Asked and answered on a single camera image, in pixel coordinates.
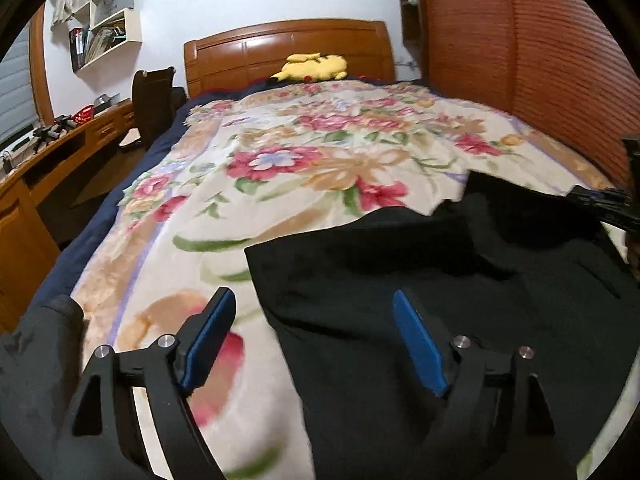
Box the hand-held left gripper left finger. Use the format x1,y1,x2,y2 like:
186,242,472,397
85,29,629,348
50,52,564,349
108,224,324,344
47,287,237,480

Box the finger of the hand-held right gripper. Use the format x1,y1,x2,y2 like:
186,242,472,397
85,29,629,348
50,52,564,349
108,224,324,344
569,185,633,202
575,196,640,234

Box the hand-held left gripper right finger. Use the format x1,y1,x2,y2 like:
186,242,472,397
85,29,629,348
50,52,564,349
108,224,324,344
392,289,583,480

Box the black button coat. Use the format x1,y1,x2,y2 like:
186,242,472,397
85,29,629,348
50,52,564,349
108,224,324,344
244,170,640,480

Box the wooden louvered wardrobe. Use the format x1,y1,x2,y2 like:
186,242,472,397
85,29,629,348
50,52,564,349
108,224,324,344
395,0,640,192

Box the dark grey garment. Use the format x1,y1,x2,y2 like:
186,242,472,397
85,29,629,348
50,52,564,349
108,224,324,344
0,294,90,480

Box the floral blanket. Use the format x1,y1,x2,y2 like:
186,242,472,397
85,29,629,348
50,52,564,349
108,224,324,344
72,80,618,480

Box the wooden desk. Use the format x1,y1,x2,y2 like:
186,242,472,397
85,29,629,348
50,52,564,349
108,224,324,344
0,100,137,333

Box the dark brown chair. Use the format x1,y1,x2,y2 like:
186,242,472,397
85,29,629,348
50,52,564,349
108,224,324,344
119,66,187,152

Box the yellow plush toy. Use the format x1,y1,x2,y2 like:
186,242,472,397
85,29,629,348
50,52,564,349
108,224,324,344
271,52,348,84

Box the wooden bed headboard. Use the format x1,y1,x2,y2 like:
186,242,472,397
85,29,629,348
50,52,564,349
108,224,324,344
183,19,396,100

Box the grey window blind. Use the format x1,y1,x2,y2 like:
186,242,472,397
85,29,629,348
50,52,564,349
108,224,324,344
0,35,40,147

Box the stack of books and papers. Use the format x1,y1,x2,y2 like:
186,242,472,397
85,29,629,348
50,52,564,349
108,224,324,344
85,22,131,62

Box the grey paper bag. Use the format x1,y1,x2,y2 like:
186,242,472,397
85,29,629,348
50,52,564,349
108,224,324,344
95,0,136,25

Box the white wall shelf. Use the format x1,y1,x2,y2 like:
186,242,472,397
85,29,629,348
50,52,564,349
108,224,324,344
69,0,143,73

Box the black ring binder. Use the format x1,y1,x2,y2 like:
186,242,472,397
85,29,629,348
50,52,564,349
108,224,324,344
69,27,87,73

